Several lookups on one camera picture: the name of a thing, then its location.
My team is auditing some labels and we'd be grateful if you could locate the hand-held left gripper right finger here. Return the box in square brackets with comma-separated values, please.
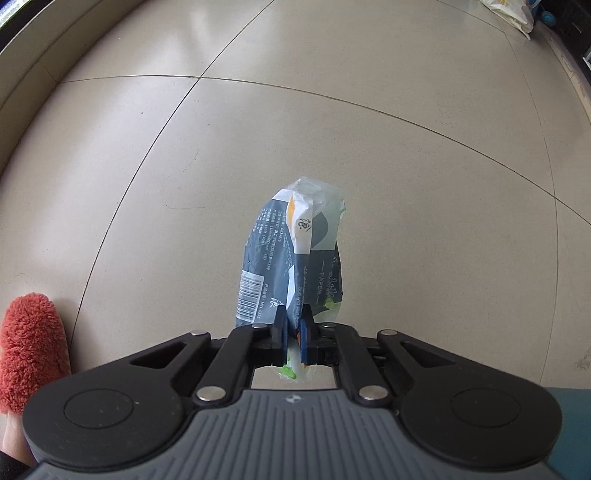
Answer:
[299, 308, 483, 408]

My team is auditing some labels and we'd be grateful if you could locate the red fluffy slipper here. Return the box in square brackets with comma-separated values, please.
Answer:
[0, 292, 73, 415]

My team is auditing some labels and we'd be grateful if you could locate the person's leg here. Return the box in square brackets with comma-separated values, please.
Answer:
[0, 408, 37, 480]

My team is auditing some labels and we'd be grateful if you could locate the white tote bag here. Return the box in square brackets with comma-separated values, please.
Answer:
[480, 0, 536, 41]

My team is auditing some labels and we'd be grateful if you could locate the dark teal plastic bin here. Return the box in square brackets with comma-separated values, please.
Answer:
[546, 387, 591, 469]

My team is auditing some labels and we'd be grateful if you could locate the black framed window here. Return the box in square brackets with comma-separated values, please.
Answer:
[0, 0, 35, 21]

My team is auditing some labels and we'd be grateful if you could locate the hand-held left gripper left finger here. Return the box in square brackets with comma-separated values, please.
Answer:
[108, 310, 288, 409]

